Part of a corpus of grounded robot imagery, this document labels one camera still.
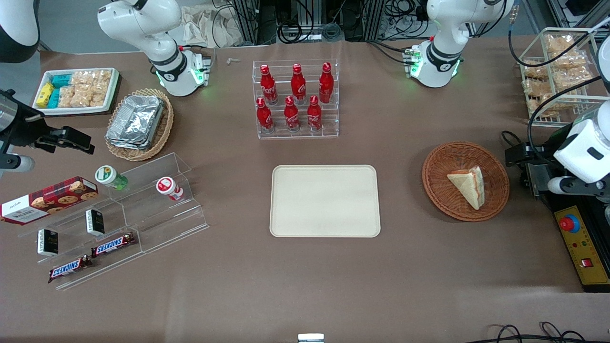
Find beige rectangular tray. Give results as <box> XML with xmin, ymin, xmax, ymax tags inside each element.
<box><xmin>270</xmin><ymin>165</ymin><xmax>381</xmax><ymax>238</ymax></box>

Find oval light wicker basket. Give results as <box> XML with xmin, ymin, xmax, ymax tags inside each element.
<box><xmin>105</xmin><ymin>88</ymin><xmax>174</xmax><ymax>161</ymax></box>

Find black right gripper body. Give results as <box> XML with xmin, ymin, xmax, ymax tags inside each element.
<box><xmin>0</xmin><ymin>102</ymin><xmax>50</xmax><ymax>149</ymax></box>

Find snickers chocolate bar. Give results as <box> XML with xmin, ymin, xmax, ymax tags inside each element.
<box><xmin>91</xmin><ymin>232</ymin><xmax>136</xmax><ymax>258</ymax></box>
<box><xmin>48</xmin><ymin>255</ymin><xmax>93</xmax><ymax>284</ymax></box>

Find green bottle white cap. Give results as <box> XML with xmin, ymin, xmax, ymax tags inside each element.
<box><xmin>95</xmin><ymin>165</ymin><xmax>129</xmax><ymax>192</ymax></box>

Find long black arm cable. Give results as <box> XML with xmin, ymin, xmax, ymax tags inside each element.
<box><xmin>508</xmin><ymin>12</ymin><xmax>596</xmax><ymax>67</ymax></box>

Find grey metal box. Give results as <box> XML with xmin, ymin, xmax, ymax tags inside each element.
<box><xmin>527</xmin><ymin>161</ymin><xmax>555</xmax><ymax>197</ymax></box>

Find clear acrylic bottle rack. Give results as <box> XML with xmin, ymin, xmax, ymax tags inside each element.
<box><xmin>252</xmin><ymin>59</ymin><xmax>340</xmax><ymax>140</ymax></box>

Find triangle sandwich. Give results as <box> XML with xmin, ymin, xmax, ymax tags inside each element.
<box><xmin>447</xmin><ymin>165</ymin><xmax>485</xmax><ymax>211</ymax></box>

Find yellow snack pack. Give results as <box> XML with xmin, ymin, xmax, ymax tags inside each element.
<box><xmin>36</xmin><ymin>82</ymin><xmax>54</xmax><ymax>108</ymax></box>

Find small black box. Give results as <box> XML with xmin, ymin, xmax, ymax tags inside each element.
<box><xmin>85</xmin><ymin>209</ymin><xmax>105</xmax><ymax>236</ymax></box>
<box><xmin>37</xmin><ymin>229</ymin><xmax>59</xmax><ymax>257</ymax></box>

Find white wire basket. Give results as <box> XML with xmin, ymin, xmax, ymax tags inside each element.
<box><xmin>518</xmin><ymin>28</ymin><xmax>610</xmax><ymax>128</ymax></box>

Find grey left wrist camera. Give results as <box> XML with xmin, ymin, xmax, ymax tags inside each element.
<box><xmin>548</xmin><ymin>176</ymin><xmax>610</xmax><ymax>197</ymax></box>

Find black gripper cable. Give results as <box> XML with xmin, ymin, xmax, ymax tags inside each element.
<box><xmin>500</xmin><ymin>76</ymin><xmax>602</xmax><ymax>160</ymax></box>

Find red white drink bottle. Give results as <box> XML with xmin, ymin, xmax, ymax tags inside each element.
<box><xmin>156</xmin><ymin>177</ymin><xmax>184</xmax><ymax>202</ymax></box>

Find stacked aluminium foil trays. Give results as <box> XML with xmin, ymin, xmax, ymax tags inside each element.
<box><xmin>106</xmin><ymin>94</ymin><xmax>165</xmax><ymax>151</ymax></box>

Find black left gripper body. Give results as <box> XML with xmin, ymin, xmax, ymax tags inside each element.
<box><xmin>523</xmin><ymin>136</ymin><xmax>562</xmax><ymax>167</ymax></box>

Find aluminium frame rack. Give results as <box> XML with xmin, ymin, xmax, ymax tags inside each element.
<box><xmin>231</xmin><ymin>0</ymin><xmax>429</xmax><ymax>46</ymax></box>

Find clear acrylic stepped shelf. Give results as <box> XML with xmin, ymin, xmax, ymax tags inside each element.
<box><xmin>18</xmin><ymin>152</ymin><xmax>210</xmax><ymax>291</ymax></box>

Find red tartan cookie box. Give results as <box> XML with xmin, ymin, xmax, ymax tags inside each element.
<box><xmin>0</xmin><ymin>176</ymin><xmax>99</xmax><ymax>225</ymax></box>

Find bagged fried snack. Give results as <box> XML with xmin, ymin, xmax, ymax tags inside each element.
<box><xmin>555</xmin><ymin>67</ymin><xmax>595</xmax><ymax>92</ymax></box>
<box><xmin>527</xmin><ymin>95</ymin><xmax>561</xmax><ymax>118</ymax></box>
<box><xmin>522</xmin><ymin>62</ymin><xmax>549</xmax><ymax>80</ymax></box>
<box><xmin>546</xmin><ymin>34</ymin><xmax>576</xmax><ymax>54</ymax></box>
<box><xmin>553</xmin><ymin>50</ymin><xmax>590</xmax><ymax>71</ymax></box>
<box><xmin>523</xmin><ymin>79</ymin><xmax>549</xmax><ymax>96</ymax></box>

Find black base cables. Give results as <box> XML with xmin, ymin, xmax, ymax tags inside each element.
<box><xmin>366</xmin><ymin>40</ymin><xmax>411</xmax><ymax>65</ymax></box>

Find black yellow control box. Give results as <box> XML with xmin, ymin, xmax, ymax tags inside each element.
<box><xmin>543</xmin><ymin>190</ymin><xmax>610</xmax><ymax>293</ymax></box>

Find black looped cables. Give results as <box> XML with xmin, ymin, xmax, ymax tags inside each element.
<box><xmin>477</xmin><ymin>322</ymin><xmax>588</xmax><ymax>343</ymax></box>

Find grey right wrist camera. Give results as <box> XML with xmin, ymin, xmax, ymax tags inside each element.
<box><xmin>0</xmin><ymin>154</ymin><xmax>35</xmax><ymax>175</ymax></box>

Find round brown wicker basket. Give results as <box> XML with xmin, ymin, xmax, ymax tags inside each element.
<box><xmin>422</xmin><ymin>141</ymin><xmax>510</xmax><ymax>222</ymax></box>

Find white rectangular snack tray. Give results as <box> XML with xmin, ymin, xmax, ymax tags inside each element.
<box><xmin>32</xmin><ymin>68</ymin><xmax>120</xmax><ymax>115</ymax></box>

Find red cola bottle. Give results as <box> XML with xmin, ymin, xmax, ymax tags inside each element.
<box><xmin>318</xmin><ymin>62</ymin><xmax>334</xmax><ymax>105</ymax></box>
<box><xmin>260</xmin><ymin>64</ymin><xmax>278</xmax><ymax>106</ymax></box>
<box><xmin>256</xmin><ymin>97</ymin><xmax>275</xmax><ymax>134</ymax></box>
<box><xmin>307</xmin><ymin>95</ymin><xmax>323</xmax><ymax>132</ymax></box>
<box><xmin>291</xmin><ymin>63</ymin><xmax>307</xmax><ymax>105</ymax></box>
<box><xmin>284</xmin><ymin>96</ymin><xmax>300</xmax><ymax>133</ymax></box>

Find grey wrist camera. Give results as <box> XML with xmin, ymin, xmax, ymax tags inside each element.
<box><xmin>0</xmin><ymin>154</ymin><xmax>35</xmax><ymax>175</ymax></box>
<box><xmin>548</xmin><ymin>176</ymin><xmax>610</xmax><ymax>197</ymax></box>

